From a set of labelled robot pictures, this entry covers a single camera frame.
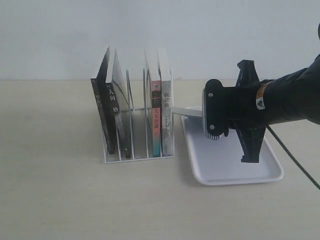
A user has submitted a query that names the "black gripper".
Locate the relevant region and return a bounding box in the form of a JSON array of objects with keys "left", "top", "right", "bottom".
[{"left": 202, "top": 59, "right": 266, "bottom": 163}]

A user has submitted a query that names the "blue book with orange moon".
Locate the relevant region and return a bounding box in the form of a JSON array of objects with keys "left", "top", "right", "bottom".
[{"left": 171, "top": 107, "right": 203, "bottom": 118}]

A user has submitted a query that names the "white grey rightmost book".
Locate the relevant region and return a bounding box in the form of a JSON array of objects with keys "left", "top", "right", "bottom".
[{"left": 157, "top": 48, "right": 174, "bottom": 157}]

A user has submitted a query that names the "red and teal book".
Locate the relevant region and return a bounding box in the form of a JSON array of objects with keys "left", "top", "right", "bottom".
[{"left": 144, "top": 48, "right": 162, "bottom": 158}]

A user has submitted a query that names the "dark brown leftmost book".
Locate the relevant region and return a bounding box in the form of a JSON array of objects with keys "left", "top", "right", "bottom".
[{"left": 90, "top": 46, "right": 116, "bottom": 155}]

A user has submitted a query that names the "white plastic tray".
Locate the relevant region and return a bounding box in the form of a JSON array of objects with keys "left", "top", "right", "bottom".
[{"left": 181, "top": 115, "right": 284, "bottom": 186}]

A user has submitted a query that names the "black cable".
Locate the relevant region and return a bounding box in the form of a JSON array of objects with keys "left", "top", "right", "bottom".
[{"left": 266, "top": 124, "right": 320, "bottom": 191}]

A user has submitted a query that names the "white wire book rack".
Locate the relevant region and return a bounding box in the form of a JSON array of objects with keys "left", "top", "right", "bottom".
[{"left": 102, "top": 69, "right": 175, "bottom": 164}]

